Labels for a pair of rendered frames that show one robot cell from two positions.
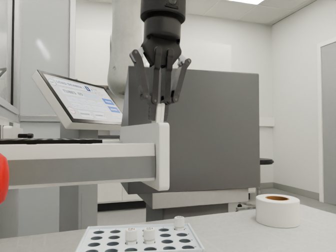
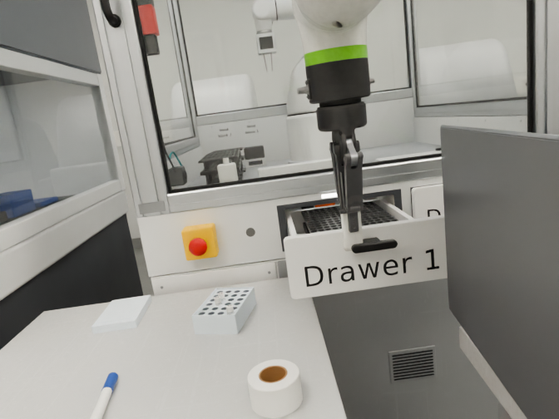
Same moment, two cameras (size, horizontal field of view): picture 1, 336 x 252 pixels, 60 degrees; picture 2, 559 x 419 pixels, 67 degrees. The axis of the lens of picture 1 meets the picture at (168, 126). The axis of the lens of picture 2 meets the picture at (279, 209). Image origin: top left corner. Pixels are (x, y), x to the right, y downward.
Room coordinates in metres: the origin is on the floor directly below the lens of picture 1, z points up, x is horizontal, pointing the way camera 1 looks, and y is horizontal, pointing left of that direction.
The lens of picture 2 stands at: (0.71, -0.64, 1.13)
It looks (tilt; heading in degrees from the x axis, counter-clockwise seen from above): 12 degrees down; 111
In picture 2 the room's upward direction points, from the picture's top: 8 degrees counter-clockwise
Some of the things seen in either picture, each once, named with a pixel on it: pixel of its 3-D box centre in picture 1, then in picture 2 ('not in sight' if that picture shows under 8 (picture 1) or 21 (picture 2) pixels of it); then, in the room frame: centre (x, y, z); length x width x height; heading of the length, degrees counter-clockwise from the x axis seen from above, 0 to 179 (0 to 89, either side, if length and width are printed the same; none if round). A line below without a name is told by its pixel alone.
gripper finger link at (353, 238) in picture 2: (159, 121); (352, 229); (0.58, 0.02, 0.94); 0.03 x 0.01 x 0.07; 23
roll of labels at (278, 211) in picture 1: (277, 210); (274, 386); (0.50, -0.19, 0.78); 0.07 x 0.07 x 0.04
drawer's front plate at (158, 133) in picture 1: (139, 151); (369, 257); (0.60, 0.06, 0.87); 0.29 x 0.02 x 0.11; 22
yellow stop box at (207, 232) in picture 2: not in sight; (200, 242); (0.20, 0.17, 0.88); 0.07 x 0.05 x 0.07; 22
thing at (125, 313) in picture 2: not in sight; (123, 313); (0.08, 0.02, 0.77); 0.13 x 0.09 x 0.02; 113
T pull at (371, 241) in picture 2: not in sight; (372, 244); (0.61, 0.03, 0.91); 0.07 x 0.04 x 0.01; 22
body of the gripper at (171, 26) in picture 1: (161, 44); (343, 133); (0.58, 0.01, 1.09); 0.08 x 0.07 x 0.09; 113
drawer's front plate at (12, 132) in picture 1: (14, 147); (474, 203); (0.80, 0.42, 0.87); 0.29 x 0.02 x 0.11; 22
